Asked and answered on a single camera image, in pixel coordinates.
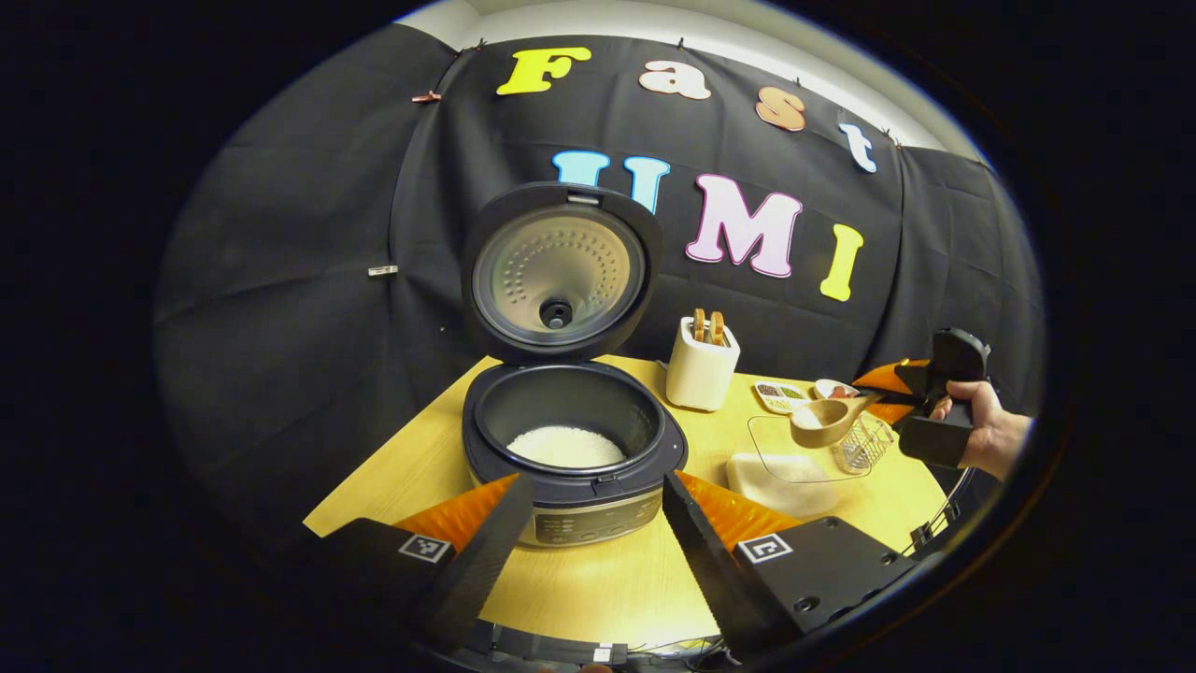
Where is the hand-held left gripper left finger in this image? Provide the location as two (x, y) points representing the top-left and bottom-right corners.
(308, 472), (535, 655)

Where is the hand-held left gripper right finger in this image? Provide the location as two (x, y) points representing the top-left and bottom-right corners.
(662, 469), (921, 661)

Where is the metal wire chopstick holder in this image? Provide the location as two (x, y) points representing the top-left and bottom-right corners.
(831, 413), (894, 475)

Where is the wooden spoon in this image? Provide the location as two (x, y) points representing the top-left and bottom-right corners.
(790, 391), (889, 450)

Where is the dark grey rice cooker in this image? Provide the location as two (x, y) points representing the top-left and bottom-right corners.
(461, 181), (690, 550)

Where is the clear plastic rice container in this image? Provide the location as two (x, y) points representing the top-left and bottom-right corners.
(727, 411), (875, 518)

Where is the white divided bean dish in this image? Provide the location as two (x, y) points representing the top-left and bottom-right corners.
(753, 380), (812, 415)

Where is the white toaster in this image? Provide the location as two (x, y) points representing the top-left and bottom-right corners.
(665, 316), (741, 412)

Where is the black backdrop cloth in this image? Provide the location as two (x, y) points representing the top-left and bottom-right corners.
(154, 23), (1046, 534)

